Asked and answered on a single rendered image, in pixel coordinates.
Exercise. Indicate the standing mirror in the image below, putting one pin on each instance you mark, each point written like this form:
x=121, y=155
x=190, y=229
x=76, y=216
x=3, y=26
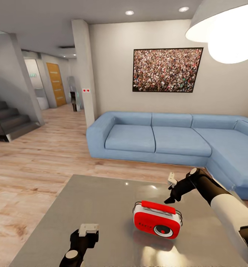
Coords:
x=73, y=94

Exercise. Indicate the coffee table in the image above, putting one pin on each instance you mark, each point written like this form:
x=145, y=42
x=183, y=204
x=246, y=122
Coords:
x=109, y=202

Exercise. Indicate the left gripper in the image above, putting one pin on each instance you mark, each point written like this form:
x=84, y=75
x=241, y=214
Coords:
x=89, y=240

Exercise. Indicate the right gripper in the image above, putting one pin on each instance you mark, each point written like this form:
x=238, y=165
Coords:
x=176, y=192

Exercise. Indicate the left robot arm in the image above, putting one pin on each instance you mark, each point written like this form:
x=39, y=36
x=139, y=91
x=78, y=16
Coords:
x=79, y=244

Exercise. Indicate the radio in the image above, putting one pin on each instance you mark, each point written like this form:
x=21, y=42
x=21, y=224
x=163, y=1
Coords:
x=157, y=219

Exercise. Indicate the sofa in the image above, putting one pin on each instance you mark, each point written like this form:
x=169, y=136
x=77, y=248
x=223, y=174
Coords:
x=218, y=143

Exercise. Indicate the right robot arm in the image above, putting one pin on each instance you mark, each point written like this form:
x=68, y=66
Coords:
x=232, y=214

